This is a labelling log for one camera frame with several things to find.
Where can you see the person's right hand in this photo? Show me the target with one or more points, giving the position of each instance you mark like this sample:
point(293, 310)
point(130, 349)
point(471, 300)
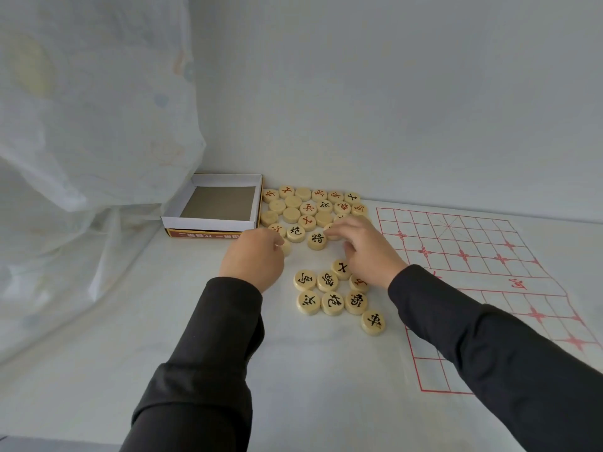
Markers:
point(372, 254)

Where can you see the person's left hand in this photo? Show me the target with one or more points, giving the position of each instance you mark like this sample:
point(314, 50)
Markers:
point(254, 258)

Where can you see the pile of wooden xiangqi pieces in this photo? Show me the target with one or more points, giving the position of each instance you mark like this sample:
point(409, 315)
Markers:
point(292, 215)

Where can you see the red grid xiangqi board sheet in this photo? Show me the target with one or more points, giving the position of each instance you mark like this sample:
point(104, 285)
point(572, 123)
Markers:
point(471, 240)

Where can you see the person's right forearm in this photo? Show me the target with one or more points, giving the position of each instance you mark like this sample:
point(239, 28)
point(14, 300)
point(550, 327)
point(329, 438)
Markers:
point(494, 362)

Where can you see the person's left forearm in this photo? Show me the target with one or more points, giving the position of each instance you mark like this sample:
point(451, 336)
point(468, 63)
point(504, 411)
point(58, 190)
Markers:
point(207, 371)

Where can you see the white cardboard box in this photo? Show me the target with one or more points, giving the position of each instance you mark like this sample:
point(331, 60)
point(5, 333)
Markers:
point(219, 202)

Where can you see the sheer white curtain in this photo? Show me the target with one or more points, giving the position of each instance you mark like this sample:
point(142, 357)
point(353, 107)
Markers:
point(94, 136)

